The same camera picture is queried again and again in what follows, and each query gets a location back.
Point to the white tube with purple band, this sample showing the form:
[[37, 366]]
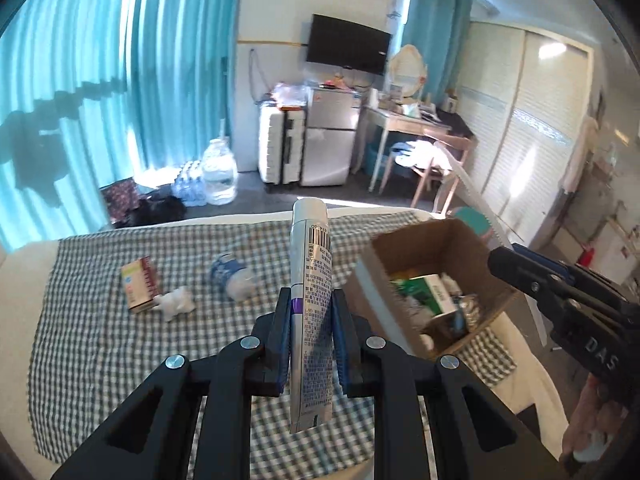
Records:
[[312, 285]]

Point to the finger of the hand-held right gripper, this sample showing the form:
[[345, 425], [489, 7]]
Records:
[[555, 267], [520, 275]]

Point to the teal stool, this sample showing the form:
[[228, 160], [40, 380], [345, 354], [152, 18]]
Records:
[[472, 217]]

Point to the green white carton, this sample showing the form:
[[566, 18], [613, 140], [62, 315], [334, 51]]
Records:
[[432, 292]]

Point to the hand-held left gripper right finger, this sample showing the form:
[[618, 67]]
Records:
[[339, 345]]

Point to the white plush toy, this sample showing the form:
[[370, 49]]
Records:
[[175, 302]]

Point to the person's right hand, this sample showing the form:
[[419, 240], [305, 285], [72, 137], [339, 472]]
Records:
[[595, 410]]

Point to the beige maroon medicine box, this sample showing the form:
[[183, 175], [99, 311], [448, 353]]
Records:
[[137, 285]]

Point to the white suitcase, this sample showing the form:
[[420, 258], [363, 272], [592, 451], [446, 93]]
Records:
[[272, 145]]

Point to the white clothes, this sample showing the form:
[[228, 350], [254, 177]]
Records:
[[422, 152]]

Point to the red fire extinguisher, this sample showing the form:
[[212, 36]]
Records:
[[587, 255]]

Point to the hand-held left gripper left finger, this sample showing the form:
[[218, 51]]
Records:
[[286, 340]]

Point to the oval mirror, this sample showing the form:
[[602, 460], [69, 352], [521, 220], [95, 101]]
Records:
[[407, 70]]

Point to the silver fridge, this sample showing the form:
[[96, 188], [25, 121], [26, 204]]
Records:
[[325, 150]]

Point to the wide teal curtain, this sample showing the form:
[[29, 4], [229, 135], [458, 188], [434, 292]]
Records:
[[150, 60]]

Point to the large clear water jug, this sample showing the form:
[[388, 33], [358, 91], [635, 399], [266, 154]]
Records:
[[220, 175]]

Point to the black wall television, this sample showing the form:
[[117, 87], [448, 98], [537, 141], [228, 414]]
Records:
[[347, 42]]

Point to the small blue white packet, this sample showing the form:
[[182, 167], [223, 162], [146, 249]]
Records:
[[227, 270]]

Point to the cardboard box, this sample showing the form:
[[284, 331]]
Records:
[[380, 310]]

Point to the white wardrobe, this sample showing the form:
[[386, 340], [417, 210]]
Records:
[[540, 135]]

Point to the pack of water bottles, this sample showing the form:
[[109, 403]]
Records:
[[190, 187]]

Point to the patterned gift bag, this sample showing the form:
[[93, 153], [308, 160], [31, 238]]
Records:
[[120, 200]]

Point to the wooden chair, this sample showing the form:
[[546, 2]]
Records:
[[460, 145]]

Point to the silver foil blister pack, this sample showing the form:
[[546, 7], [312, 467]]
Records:
[[467, 310]]

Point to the wooden dressing table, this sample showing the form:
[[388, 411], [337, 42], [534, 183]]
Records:
[[400, 122]]

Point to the narrow teal curtain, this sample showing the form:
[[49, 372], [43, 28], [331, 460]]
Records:
[[440, 35]]

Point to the clear plastic bag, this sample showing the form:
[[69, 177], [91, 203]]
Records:
[[290, 95]]

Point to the black bag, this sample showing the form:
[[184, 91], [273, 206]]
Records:
[[160, 210]]

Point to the checkered cloth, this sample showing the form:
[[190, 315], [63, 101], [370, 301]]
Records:
[[125, 360]]

